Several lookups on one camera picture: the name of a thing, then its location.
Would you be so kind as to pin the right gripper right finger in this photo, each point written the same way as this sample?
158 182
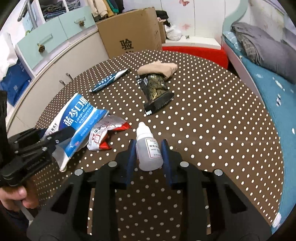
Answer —
213 207

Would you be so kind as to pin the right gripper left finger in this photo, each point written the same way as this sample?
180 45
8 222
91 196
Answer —
83 208

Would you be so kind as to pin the blue white mask package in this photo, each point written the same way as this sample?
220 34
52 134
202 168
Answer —
81 116

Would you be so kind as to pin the red white wrapper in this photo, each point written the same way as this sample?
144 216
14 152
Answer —
100 132

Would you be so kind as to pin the small white dropper bottle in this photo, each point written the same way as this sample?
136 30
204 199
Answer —
147 148

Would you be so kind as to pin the black gold snack wrapper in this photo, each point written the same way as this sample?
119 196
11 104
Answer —
156 91

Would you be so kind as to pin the operator left hand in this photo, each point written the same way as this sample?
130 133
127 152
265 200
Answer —
26 194

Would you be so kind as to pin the crumpled white tissue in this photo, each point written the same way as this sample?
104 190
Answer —
277 221

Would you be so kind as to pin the brown dotted tablecloth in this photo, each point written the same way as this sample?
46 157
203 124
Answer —
214 121

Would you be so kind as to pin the mint drawer cabinet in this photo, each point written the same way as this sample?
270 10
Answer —
52 52

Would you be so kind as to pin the blue white tube wrapper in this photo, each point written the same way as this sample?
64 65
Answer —
105 82

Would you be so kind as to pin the teal bed mattress cover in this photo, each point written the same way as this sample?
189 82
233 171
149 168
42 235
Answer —
279 98

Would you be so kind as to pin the red storage bench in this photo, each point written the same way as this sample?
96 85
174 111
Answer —
217 56

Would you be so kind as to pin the beige folded cloth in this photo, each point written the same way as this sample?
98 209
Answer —
165 69

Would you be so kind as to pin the grey folded duvet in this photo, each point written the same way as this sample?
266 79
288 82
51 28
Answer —
263 50

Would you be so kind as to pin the large cardboard box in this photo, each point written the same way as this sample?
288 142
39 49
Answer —
133 31

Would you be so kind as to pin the white plastic bag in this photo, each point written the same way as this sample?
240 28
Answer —
173 33

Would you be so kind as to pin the white bed frame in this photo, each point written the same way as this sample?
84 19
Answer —
242 72

